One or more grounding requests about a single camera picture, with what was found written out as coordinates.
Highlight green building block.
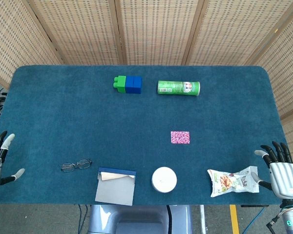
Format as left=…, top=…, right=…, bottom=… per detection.
left=113, top=75, right=127, bottom=94

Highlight white table leg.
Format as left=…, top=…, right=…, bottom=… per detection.
left=199, top=204, right=207, bottom=234

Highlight pink patterned packet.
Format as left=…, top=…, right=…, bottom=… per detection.
left=170, top=131, right=190, bottom=145

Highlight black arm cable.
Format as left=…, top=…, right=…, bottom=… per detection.
left=265, top=214, right=284, bottom=230

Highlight white nut snack bag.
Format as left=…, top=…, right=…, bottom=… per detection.
left=207, top=165, right=259, bottom=198

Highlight thin-framed eyeglasses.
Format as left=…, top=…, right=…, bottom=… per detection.
left=60, top=158, right=93, bottom=173

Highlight clear round plastic tub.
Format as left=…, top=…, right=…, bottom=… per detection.
left=151, top=166, right=178, bottom=194

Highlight woven rattan screen panel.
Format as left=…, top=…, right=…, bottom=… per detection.
left=26, top=0, right=124, bottom=66
left=249, top=9, right=293, bottom=176
left=114, top=0, right=207, bottom=66
left=0, top=0, right=64, bottom=90
left=185, top=0, right=293, bottom=66

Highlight blue floor cable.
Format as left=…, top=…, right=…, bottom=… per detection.
left=77, top=204, right=89, bottom=234
left=244, top=207, right=264, bottom=234

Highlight blue carpet table cover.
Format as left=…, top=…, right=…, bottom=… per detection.
left=0, top=65, right=293, bottom=205

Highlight grey-blue robot torso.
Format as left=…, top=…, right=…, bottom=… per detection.
left=86, top=204, right=193, bottom=234

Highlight green chip can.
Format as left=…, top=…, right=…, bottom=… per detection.
left=157, top=80, right=201, bottom=97

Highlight blue box with grey flap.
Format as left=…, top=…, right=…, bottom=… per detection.
left=94, top=167, right=137, bottom=207

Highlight blue building block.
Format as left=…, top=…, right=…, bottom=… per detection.
left=126, top=76, right=135, bottom=94
left=133, top=76, right=143, bottom=95

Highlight black torso cable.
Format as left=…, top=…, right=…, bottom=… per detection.
left=166, top=205, right=174, bottom=234

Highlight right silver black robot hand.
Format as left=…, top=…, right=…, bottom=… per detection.
left=250, top=141, right=293, bottom=199

